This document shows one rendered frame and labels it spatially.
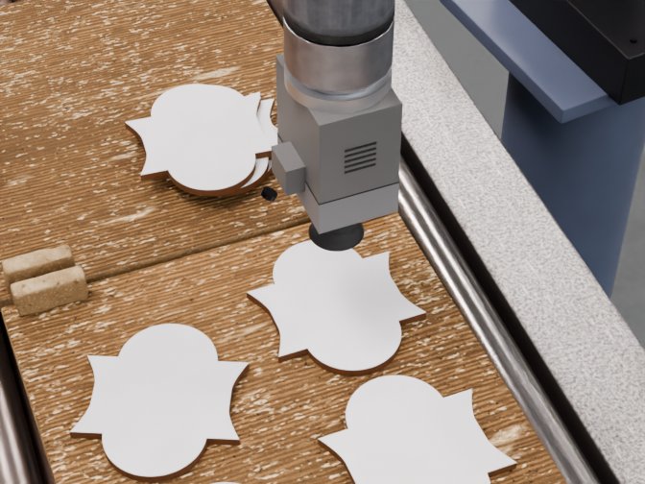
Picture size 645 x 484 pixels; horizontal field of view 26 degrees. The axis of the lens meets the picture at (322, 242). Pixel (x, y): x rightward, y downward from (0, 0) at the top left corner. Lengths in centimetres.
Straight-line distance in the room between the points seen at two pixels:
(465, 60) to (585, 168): 131
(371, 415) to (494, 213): 28
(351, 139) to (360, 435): 23
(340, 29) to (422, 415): 32
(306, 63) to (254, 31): 50
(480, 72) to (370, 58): 198
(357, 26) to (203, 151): 37
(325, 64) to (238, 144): 34
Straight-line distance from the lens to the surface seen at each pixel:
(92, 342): 114
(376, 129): 97
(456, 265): 121
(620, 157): 166
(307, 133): 98
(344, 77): 94
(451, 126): 135
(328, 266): 117
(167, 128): 128
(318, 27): 91
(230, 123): 128
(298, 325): 113
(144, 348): 112
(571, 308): 120
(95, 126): 133
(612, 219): 173
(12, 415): 113
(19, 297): 115
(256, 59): 140
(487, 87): 287
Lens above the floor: 179
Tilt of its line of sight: 45 degrees down
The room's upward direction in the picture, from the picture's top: straight up
